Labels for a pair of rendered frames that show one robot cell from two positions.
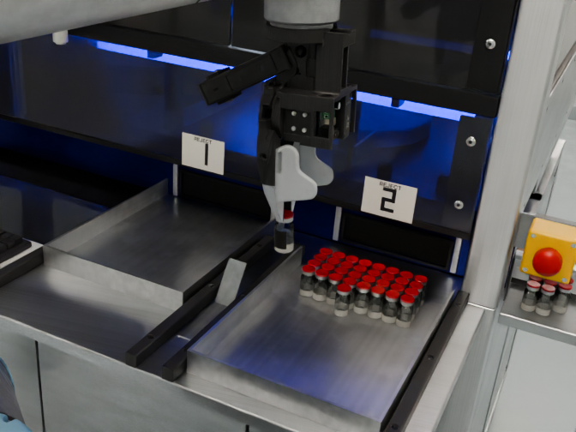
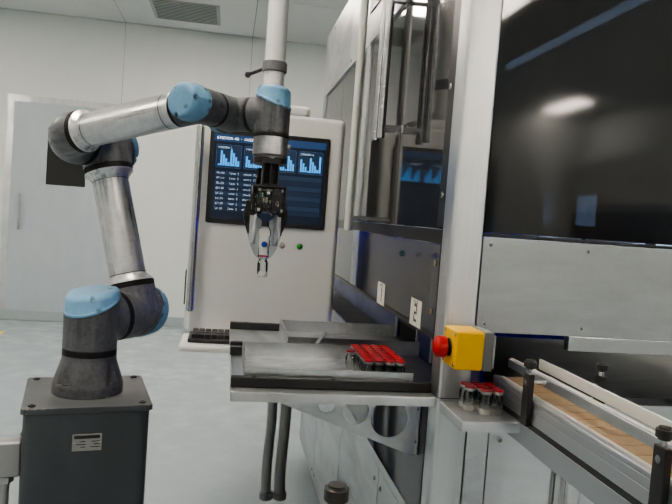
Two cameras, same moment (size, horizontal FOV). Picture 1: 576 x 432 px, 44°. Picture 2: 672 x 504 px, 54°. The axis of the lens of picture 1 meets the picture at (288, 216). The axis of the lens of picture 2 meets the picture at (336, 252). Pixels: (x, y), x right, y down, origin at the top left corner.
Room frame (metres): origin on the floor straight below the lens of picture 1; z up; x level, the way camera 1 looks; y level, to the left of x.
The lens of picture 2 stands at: (0.08, -1.28, 1.22)
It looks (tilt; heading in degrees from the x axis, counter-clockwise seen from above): 3 degrees down; 57
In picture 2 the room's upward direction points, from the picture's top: 4 degrees clockwise
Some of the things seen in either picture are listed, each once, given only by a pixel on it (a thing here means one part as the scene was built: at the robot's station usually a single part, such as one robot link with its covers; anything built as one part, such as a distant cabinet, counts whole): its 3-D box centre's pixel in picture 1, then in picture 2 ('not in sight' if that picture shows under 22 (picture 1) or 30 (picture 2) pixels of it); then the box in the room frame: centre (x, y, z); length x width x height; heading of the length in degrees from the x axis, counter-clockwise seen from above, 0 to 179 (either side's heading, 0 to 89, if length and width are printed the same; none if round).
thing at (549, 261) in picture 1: (548, 261); (443, 346); (0.92, -0.38, 0.99); 0.04 x 0.04 x 0.04; 66
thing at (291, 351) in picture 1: (332, 327); (321, 363); (0.85, -0.07, 0.90); 0.34 x 0.26 x 0.04; 156
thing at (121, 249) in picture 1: (173, 235); (345, 336); (1.09, 0.19, 0.90); 0.34 x 0.26 x 0.04; 156
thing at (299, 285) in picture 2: not in sight; (263, 219); (1.12, 0.80, 1.19); 0.50 x 0.19 x 0.78; 156
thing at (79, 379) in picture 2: not in sight; (88, 368); (0.43, 0.24, 0.84); 0.15 x 0.15 x 0.10
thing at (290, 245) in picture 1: (284, 232); (262, 266); (0.73, 0.00, 1.10); 0.02 x 0.02 x 0.04
